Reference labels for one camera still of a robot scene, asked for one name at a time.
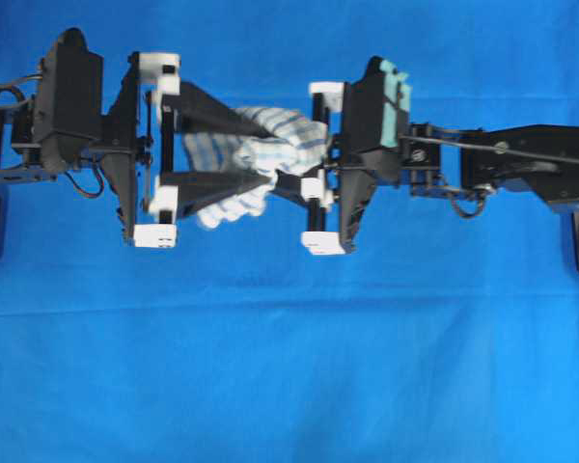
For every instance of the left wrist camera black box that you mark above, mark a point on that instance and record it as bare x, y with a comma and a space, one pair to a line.
67, 114

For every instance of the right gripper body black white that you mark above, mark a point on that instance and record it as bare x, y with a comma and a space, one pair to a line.
356, 165

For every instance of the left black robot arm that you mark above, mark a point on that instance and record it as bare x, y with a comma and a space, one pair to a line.
20, 156

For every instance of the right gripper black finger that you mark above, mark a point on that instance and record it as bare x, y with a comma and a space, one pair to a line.
289, 187
332, 103

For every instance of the white blue striped towel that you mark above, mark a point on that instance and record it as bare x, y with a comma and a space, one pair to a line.
294, 145

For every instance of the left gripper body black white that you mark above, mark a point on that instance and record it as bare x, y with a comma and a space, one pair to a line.
148, 221

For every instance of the blue table cloth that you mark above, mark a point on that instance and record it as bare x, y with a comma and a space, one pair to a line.
438, 340

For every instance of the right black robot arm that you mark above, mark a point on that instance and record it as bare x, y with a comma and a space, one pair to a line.
466, 167

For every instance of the right wrist camera teal tape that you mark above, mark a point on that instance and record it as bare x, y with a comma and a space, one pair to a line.
397, 103

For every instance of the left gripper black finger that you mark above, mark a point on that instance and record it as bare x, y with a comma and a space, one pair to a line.
197, 189
198, 112

